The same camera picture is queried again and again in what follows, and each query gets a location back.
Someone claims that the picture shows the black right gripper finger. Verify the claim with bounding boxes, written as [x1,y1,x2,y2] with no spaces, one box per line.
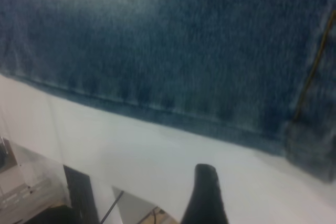
[181,163,229,224]

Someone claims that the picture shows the blue denim jeans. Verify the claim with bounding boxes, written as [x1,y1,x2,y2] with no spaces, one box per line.
[0,0,336,183]

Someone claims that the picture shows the black upright panel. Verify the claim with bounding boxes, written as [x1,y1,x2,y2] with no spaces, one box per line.
[62,165,100,224]

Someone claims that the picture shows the grey metal cabinet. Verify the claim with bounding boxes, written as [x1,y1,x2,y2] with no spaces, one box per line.
[0,137,64,210]

